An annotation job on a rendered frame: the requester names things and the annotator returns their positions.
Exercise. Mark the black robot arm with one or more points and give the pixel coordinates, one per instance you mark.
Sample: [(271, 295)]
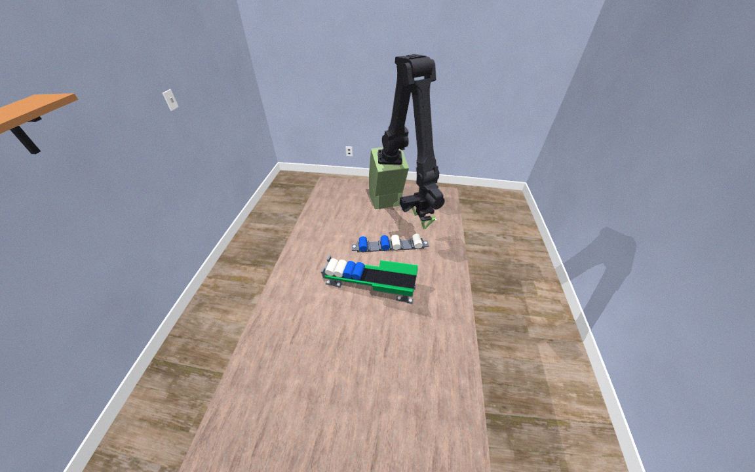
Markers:
[(396, 137)]

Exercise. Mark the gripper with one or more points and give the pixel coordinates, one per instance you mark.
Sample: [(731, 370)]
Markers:
[(424, 218)]

